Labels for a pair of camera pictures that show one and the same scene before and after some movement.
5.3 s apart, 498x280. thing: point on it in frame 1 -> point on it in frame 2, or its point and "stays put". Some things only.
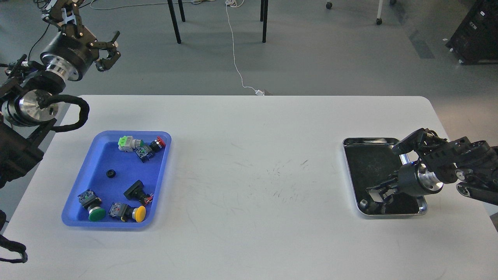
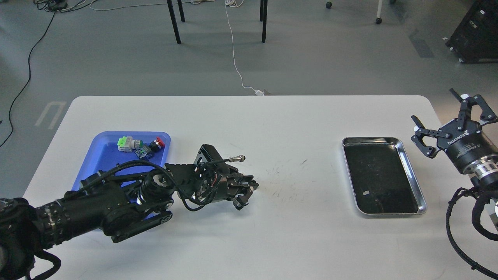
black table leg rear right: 262,10 stays put
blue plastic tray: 128,167 stays put
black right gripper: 408,183 -> 463,140
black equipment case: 475,40 stays put
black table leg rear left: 181,7 stays put
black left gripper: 72,51 -> 211,179
